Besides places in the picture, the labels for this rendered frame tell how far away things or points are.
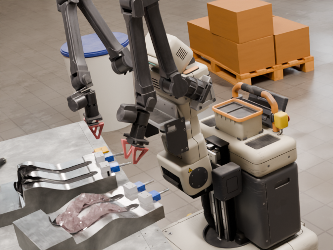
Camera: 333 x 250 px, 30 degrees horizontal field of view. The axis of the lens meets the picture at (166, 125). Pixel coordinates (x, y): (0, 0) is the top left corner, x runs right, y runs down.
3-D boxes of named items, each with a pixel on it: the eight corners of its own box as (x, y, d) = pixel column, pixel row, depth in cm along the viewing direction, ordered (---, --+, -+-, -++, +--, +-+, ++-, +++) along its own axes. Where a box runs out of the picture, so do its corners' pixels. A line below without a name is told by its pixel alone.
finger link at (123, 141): (124, 161, 242) (130, 138, 240) (116, 156, 248) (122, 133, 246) (139, 163, 246) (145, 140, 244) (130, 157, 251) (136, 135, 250)
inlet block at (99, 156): (124, 156, 279) (122, 145, 277) (127, 160, 274) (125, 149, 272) (95, 163, 275) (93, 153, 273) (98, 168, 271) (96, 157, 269)
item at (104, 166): (130, 165, 269) (128, 155, 267) (133, 170, 265) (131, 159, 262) (101, 173, 266) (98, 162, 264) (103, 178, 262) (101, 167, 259)
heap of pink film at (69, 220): (107, 196, 249) (103, 179, 246) (131, 212, 235) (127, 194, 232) (49, 223, 236) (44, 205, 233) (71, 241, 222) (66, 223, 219)
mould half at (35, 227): (129, 194, 260) (124, 171, 255) (165, 217, 239) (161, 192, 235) (19, 246, 235) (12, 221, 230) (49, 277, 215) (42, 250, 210)
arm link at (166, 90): (194, 81, 247) (187, 78, 251) (175, 72, 241) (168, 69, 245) (185, 102, 247) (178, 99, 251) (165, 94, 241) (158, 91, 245)
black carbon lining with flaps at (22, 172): (91, 163, 275) (87, 144, 271) (100, 179, 260) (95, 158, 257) (13, 185, 266) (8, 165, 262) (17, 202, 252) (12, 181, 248)
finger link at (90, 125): (91, 142, 262) (87, 122, 259) (87, 136, 269) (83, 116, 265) (106, 139, 264) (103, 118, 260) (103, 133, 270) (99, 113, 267)
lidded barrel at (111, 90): (130, 101, 578) (117, 27, 549) (151, 122, 527) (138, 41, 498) (69, 118, 561) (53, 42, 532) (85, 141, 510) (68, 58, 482)
